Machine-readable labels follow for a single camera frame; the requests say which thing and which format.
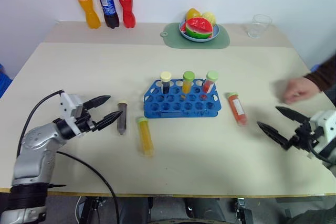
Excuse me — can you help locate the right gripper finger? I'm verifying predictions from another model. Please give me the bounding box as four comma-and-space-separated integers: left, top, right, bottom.
275, 106, 309, 124
257, 121, 297, 152

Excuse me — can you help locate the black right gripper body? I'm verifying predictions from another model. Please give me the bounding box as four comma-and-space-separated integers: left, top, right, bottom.
293, 119, 320, 154

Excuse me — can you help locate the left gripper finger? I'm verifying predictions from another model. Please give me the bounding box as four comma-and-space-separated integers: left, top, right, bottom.
82, 94, 112, 110
93, 110, 124, 132

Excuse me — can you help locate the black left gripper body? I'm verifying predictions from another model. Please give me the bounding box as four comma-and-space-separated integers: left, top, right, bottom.
75, 107, 99, 133

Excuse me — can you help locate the dark liquid tube yellow cap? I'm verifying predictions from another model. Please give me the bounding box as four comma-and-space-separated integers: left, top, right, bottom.
160, 71, 172, 95
117, 100, 129, 135

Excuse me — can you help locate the orange liquid tube green cap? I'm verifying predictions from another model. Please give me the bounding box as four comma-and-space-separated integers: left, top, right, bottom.
135, 117, 155, 158
181, 71, 195, 96

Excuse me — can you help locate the red liquid tube green cap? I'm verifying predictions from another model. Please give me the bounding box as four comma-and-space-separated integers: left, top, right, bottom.
201, 70, 219, 95
226, 92, 248, 126

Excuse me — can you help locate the blue test tube rack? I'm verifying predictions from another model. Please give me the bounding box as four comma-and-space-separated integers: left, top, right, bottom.
143, 78, 222, 119

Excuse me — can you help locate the person's bare hand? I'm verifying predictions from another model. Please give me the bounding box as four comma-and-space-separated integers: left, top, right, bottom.
284, 77, 321, 104

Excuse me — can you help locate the blue plastic crate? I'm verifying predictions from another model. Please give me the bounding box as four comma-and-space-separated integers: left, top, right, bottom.
0, 62, 13, 99

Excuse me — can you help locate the orange soda bottle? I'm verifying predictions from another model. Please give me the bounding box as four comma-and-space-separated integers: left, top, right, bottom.
70, 0, 102, 29

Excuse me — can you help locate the green silicone mat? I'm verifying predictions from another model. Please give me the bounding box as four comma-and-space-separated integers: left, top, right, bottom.
160, 22, 230, 50

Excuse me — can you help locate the clear plastic cup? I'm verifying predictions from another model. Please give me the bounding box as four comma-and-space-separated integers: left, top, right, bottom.
246, 14, 273, 39

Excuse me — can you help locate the cola bottle blue label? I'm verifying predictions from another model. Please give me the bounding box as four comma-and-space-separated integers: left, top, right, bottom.
93, 0, 120, 29

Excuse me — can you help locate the red soda bottle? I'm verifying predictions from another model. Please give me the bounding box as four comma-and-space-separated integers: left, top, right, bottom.
115, 0, 137, 29

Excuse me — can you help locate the dark grey rounded shape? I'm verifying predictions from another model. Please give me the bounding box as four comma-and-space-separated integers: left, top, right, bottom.
183, 197, 233, 221

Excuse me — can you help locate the light blue plate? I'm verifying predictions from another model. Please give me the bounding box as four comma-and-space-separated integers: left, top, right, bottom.
178, 20, 221, 42

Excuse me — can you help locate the toy watermelon half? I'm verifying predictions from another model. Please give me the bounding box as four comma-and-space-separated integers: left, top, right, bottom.
185, 17, 214, 40

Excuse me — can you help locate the yellow toy fruit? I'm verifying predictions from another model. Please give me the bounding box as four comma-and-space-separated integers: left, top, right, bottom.
201, 11, 218, 27

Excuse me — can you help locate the orange toy fruit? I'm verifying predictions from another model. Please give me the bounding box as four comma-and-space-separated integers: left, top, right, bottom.
186, 8, 202, 21

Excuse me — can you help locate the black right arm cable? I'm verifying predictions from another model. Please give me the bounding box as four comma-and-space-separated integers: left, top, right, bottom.
307, 141, 335, 166

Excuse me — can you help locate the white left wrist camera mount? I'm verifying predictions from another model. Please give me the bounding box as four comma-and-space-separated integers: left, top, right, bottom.
59, 91, 91, 137

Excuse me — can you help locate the black metal bracket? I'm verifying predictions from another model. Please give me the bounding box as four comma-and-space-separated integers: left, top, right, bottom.
234, 197, 255, 224

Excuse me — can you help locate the black metal frame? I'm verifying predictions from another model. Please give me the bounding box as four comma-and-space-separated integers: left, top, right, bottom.
76, 196, 107, 224

